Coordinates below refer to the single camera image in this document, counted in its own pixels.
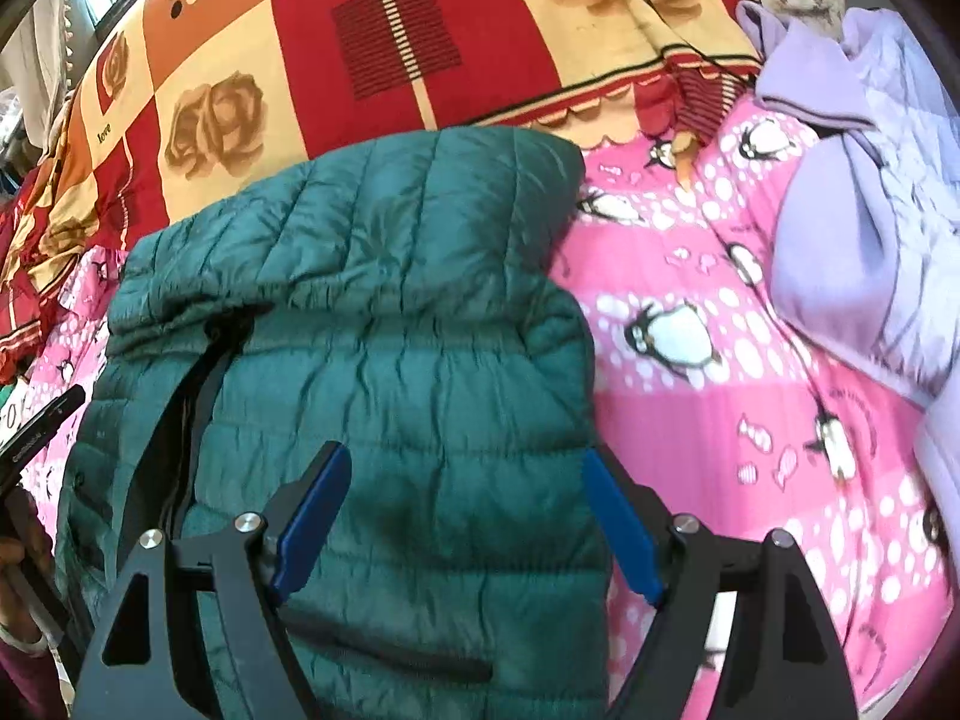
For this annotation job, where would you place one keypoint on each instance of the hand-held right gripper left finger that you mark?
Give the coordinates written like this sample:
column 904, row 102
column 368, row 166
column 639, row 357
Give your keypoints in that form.
column 307, row 532

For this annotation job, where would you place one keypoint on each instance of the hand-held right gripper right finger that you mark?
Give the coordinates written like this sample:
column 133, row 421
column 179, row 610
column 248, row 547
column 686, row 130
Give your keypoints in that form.
column 622, row 532

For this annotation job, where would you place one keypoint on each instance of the green puffer jacket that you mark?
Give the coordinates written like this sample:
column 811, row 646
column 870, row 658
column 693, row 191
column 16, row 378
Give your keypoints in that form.
column 420, row 330

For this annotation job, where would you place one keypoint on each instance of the person's left hand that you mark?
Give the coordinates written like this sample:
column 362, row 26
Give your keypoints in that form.
column 19, row 532

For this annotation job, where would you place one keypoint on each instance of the pink penguin print blanket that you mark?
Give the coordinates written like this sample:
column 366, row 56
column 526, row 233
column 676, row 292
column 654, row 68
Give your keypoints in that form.
column 712, row 405

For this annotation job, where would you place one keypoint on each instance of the light curtain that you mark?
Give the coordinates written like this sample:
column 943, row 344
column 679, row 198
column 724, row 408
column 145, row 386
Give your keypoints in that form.
column 34, row 60

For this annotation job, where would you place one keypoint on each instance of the lilac quilted jacket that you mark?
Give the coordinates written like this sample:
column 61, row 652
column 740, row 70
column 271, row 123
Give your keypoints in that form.
column 885, row 202

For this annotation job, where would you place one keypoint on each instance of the red orange checkered rose blanket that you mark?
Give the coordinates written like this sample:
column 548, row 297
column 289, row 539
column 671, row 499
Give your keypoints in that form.
column 315, row 60

